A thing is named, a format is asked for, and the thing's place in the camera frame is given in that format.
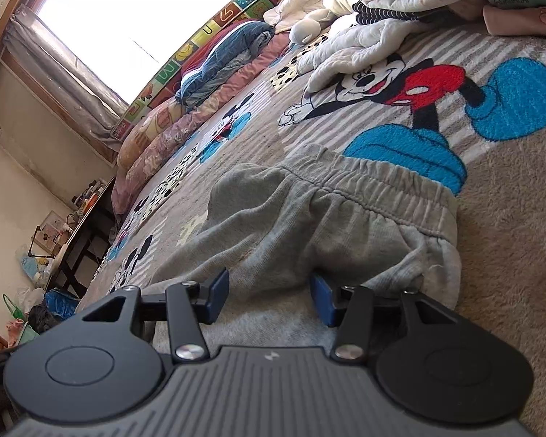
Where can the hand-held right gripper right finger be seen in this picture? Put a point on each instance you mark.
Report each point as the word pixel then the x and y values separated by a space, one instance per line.
pixel 323 302

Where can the blue bag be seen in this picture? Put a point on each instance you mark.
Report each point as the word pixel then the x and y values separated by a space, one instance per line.
pixel 61 301

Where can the pink floral quilt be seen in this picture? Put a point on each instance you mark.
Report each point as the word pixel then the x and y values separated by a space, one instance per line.
pixel 164 145

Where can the navy white striped cloth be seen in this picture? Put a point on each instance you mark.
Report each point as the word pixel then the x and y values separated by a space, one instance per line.
pixel 382 14

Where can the white plush toy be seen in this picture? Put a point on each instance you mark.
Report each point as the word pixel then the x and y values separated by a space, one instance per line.
pixel 307 27

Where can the picture frame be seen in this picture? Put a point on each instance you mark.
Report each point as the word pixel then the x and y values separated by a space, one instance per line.
pixel 54 227

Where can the white quilted blanket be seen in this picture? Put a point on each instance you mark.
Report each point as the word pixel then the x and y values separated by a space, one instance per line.
pixel 346 50

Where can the grey pants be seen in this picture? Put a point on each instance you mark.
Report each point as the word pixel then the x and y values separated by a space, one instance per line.
pixel 300 218

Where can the blue and red folded quilt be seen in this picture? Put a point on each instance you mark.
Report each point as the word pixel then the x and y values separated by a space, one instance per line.
pixel 227 54

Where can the cartoon mouse printed blanket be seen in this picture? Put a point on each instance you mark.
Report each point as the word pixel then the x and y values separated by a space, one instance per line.
pixel 505 236

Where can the grey curtain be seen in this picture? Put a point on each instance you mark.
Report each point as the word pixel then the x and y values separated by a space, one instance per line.
pixel 59 68

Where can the black desk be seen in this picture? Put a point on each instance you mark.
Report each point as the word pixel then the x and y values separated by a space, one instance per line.
pixel 79 241

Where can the window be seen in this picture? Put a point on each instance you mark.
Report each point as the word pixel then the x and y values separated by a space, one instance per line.
pixel 132 18

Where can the colourful alphabet foam panel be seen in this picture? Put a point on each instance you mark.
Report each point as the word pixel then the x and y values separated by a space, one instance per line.
pixel 173 70

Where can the white plastic bag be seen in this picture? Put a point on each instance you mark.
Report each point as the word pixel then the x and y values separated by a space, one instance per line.
pixel 29 298

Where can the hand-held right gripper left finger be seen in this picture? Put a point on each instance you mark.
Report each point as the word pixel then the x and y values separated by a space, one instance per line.
pixel 219 289

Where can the bottles on desk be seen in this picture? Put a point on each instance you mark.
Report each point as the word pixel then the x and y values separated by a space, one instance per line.
pixel 88 195

